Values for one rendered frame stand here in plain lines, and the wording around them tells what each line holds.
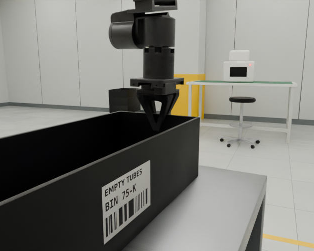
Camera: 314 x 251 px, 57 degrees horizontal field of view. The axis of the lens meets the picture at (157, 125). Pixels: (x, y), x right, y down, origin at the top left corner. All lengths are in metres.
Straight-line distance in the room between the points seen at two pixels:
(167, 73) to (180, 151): 0.15
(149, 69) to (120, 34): 0.09
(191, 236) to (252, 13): 5.62
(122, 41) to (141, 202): 0.32
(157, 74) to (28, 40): 7.85
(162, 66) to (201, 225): 0.27
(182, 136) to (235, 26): 5.48
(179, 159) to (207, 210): 0.09
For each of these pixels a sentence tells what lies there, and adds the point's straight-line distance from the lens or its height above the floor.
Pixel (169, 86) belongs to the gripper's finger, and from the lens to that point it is 0.51.
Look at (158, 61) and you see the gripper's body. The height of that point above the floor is 1.01.
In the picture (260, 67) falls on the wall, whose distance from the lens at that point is 5.79.
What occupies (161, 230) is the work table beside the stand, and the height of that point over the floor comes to 0.80.
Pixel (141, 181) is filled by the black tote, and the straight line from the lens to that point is 0.35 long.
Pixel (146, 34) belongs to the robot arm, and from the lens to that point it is 0.53.
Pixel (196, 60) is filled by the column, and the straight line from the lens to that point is 5.45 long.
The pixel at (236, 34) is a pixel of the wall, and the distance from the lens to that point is 5.86.
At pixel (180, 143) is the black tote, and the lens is 0.45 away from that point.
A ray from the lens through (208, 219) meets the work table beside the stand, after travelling 0.41.
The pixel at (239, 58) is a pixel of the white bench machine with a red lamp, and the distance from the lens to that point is 4.50.
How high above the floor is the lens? 1.00
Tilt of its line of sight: 11 degrees down
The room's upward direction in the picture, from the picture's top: straight up
